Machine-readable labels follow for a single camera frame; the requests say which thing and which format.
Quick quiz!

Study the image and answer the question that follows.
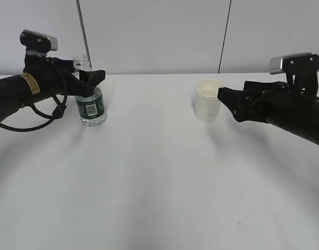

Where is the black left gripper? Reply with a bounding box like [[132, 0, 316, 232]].
[[23, 54, 106, 97]]

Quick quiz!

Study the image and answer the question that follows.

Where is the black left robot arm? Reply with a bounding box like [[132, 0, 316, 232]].
[[0, 55, 106, 132]]

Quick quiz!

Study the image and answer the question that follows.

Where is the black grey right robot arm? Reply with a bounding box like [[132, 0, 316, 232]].
[[217, 81, 319, 145]]

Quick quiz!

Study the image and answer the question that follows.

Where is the white paper cup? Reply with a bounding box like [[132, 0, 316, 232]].
[[194, 79, 223, 123]]

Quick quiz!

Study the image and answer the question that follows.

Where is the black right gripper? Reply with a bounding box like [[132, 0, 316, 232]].
[[217, 81, 317, 123]]

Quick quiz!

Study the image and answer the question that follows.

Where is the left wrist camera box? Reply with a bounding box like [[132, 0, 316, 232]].
[[20, 30, 58, 57]]

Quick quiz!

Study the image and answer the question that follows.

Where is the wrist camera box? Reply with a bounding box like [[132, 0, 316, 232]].
[[20, 30, 58, 57], [269, 52, 319, 95]]

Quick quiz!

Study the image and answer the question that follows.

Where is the clear green-label water bottle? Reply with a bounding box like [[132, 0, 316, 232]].
[[73, 54, 107, 127]]

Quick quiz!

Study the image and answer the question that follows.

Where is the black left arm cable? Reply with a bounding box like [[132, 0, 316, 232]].
[[0, 62, 69, 132]]

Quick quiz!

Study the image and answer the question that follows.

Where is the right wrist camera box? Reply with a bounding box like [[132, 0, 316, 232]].
[[269, 52, 319, 95]]

